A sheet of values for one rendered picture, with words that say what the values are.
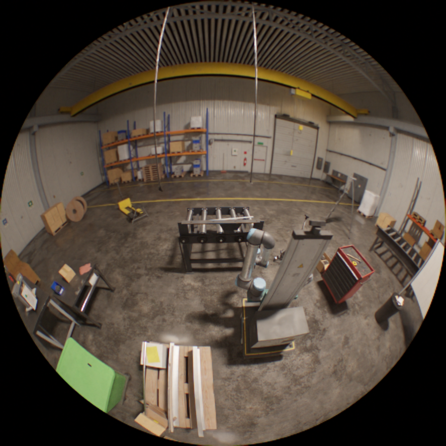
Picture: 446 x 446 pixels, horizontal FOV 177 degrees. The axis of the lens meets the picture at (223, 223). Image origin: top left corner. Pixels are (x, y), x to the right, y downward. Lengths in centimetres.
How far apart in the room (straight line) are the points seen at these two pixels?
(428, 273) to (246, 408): 403
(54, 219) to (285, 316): 831
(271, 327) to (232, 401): 130
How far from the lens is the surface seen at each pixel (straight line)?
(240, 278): 159
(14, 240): 1009
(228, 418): 244
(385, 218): 864
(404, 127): 1065
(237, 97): 1151
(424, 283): 426
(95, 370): 189
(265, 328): 156
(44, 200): 1062
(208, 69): 817
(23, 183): 1039
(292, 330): 165
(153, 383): 217
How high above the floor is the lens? 229
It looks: 32 degrees down
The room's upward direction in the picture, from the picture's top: 1 degrees clockwise
